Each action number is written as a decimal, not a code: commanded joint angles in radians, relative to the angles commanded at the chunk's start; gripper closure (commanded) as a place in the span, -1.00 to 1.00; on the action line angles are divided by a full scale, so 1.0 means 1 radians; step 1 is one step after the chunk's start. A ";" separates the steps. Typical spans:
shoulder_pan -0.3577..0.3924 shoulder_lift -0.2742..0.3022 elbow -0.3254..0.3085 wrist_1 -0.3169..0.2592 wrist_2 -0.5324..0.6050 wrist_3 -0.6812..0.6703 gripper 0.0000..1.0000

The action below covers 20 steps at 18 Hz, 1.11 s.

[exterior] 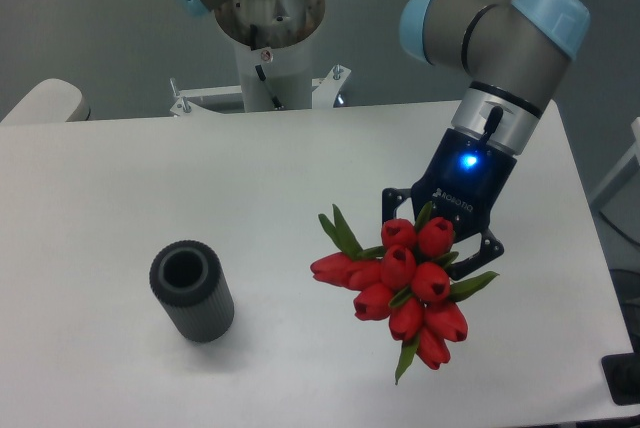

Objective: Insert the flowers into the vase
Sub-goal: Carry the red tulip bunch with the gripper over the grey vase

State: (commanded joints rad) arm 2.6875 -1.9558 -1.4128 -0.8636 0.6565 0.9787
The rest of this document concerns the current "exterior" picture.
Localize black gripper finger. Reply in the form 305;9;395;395
449;229;504;280
381;187;411;223

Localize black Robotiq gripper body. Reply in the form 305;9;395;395
410;129;516;241

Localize red tulip bouquet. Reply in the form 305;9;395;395
310;203;498;380

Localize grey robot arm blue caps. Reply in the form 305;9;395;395
179;0;590;280

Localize dark grey ribbed vase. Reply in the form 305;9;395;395
149;240;235;343

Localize black device at table edge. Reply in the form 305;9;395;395
601;353;639;406

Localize white chair seat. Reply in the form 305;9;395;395
1;78;91;126

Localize white metal base frame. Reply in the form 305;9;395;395
169;64;352;116

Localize white furniture frame right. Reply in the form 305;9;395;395
588;116;640;242

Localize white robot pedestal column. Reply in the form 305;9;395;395
214;0;325;85

